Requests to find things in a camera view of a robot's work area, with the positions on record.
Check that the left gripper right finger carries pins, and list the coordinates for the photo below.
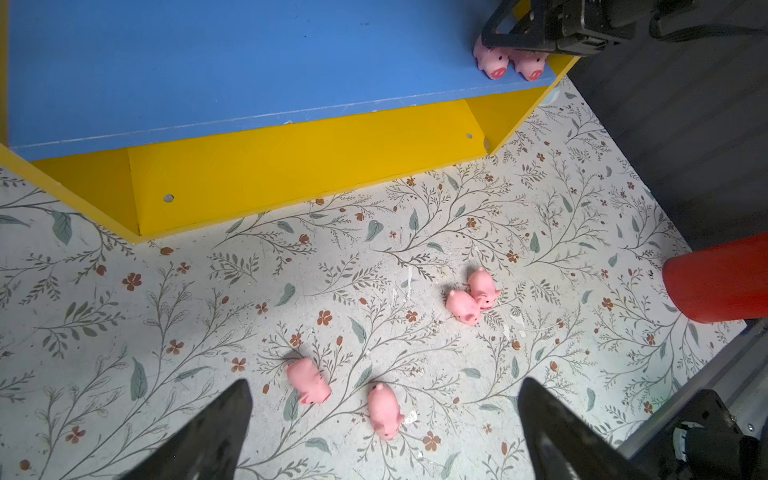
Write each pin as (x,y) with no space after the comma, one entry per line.
(561,445)

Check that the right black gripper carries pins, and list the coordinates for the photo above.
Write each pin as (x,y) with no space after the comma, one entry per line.
(580,28)

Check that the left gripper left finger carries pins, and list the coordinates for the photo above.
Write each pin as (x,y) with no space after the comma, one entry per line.
(208,446)

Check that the yellow shelf pink blue boards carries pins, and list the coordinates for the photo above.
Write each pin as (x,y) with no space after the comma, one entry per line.
(157,117)

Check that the floral patterned table mat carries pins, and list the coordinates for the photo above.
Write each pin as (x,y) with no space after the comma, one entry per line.
(107,349)

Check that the red cup holder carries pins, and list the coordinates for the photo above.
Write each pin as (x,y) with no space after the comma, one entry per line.
(723,283)

